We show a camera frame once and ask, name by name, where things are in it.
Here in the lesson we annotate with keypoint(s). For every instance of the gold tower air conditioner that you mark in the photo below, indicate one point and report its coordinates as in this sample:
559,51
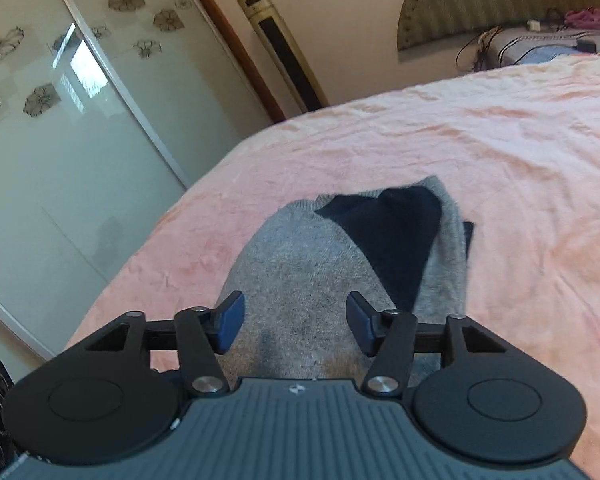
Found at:
285,50

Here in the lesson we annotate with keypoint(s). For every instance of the pink bed blanket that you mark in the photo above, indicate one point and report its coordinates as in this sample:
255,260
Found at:
505,160

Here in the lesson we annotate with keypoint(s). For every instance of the striped grey pillow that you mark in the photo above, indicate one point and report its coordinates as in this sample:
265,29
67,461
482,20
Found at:
535,47

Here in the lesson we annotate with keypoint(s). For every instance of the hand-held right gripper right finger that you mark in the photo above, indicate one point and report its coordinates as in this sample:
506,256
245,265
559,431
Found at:
360,324

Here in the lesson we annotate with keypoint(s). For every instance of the flower print wardrobe sliding door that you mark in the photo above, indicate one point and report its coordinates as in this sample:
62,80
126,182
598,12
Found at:
55,135

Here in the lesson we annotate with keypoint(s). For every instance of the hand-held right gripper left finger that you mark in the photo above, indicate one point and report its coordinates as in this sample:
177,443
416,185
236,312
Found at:
230,324

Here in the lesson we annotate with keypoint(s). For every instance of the white charger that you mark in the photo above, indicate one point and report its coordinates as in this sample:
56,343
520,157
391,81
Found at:
535,25

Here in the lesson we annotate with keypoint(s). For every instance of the brown wooden door frame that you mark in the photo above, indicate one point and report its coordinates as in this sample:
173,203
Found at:
230,35

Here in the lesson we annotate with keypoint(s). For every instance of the pink cloth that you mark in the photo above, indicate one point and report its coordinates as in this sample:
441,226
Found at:
587,17

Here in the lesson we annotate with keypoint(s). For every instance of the navy garment with grey lining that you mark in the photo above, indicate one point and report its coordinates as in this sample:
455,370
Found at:
300,270

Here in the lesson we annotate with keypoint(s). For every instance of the small black device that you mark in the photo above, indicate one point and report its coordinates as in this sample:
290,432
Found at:
586,45

